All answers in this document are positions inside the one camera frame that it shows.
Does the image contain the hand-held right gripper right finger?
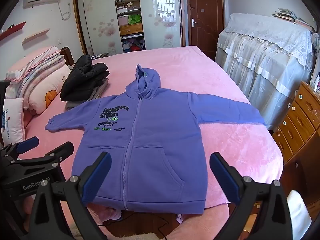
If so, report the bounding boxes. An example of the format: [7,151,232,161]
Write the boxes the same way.
[209,152,293,240]

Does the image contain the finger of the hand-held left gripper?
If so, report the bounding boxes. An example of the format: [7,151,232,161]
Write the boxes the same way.
[0,137,40,159]
[11,141,74,170]

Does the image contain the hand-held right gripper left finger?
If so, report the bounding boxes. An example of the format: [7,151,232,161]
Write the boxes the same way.
[29,151,112,240]

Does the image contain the purple zip hoodie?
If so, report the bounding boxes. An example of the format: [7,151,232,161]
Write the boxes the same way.
[45,64,267,212]

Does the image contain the white embroidered cushion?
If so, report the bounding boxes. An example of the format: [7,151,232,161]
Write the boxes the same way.
[0,97,25,147]

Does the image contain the pink quilt with orange print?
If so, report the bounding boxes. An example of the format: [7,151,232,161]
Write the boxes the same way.
[27,64,72,115]

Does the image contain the beige knit sweater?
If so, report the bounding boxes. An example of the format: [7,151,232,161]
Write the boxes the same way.
[65,78,109,110]

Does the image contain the stack of folded quilts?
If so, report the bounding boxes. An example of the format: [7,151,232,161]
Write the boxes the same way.
[6,46,66,98]

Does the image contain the black puffer jacket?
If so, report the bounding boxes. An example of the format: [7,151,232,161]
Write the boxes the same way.
[61,54,110,102]

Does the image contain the wooden chest of drawers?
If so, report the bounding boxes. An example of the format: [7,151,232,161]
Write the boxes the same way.
[272,81,320,165]

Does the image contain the dark wooden headboard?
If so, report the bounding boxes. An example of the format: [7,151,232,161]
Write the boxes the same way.
[60,46,75,67]

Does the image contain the pink fleece bed blanket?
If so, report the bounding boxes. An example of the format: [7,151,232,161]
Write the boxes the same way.
[22,45,284,240]

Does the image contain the dark bedside table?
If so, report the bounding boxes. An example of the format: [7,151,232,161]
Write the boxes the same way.
[89,52,109,60]

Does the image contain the bottles on dresser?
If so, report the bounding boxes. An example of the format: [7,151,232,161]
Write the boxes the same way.
[310,72,320,92]

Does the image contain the floral sliding door wardrobe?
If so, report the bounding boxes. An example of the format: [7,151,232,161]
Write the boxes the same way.
[72,0,185,57]

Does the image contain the green bag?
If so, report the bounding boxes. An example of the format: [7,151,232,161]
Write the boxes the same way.
[128,14,142,25]

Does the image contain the brown wooden door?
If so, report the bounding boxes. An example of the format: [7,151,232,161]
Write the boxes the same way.
[184,0,224,61]

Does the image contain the stack of books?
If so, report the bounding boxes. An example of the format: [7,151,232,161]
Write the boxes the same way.
[272,8,314,32]

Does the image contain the light wooden wall shelf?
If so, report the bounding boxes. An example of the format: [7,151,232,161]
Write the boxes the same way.
[22,28,50,46]

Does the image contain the red wall shelf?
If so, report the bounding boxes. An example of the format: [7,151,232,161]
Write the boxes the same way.
[0,21,26,42]

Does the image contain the white air conditioner cable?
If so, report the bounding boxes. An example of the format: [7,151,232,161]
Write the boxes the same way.
[59,1,71,20]

